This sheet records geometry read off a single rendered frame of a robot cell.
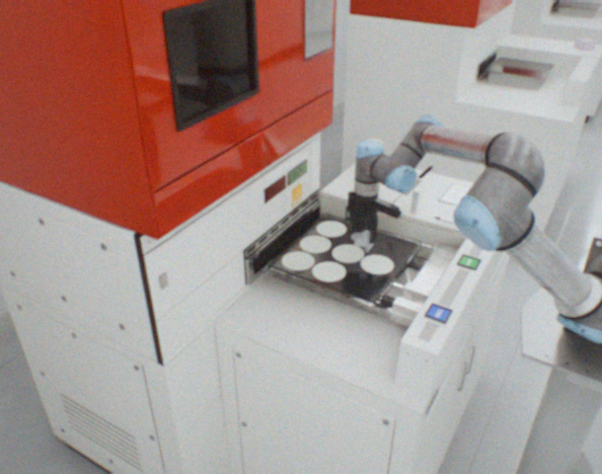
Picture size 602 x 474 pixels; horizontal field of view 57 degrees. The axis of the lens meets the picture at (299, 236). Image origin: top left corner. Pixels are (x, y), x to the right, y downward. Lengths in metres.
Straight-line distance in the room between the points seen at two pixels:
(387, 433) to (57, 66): 1.14
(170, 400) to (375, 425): 0.56
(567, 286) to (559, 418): 0.67
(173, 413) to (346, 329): 0.54
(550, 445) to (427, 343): 0.78
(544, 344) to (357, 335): 0.51
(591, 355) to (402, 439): 0.56
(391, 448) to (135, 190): 0.92
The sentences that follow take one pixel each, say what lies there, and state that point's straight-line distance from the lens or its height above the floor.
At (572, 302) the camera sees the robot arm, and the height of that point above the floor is 1.07.
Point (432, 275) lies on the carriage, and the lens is 1.74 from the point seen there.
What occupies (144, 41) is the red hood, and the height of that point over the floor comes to 1.64.
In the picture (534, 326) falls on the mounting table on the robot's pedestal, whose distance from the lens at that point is 1.73.
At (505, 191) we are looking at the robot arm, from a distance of 1.19.
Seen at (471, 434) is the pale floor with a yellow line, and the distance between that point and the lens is 2.48.
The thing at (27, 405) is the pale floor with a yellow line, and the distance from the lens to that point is 2.74.
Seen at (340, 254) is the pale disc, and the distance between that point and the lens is 1.75.
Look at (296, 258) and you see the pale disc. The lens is 1.73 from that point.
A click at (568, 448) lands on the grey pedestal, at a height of 0.38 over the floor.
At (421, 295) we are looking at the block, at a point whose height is 0.90.
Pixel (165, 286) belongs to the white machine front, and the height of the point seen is 1.06.
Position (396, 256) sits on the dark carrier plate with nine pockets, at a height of 0.90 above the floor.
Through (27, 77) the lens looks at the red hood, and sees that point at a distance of 1.36.
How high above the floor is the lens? 1.89
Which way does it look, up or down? 33 degrees down
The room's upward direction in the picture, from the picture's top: straight up
